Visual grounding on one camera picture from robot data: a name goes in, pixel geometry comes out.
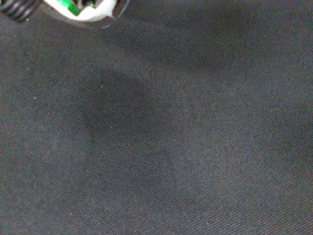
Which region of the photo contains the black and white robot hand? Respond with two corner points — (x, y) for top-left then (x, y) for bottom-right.
(0, 0), (117, 23)

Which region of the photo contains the black bench cloth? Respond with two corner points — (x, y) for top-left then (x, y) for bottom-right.
(0, 0), (313, 235)

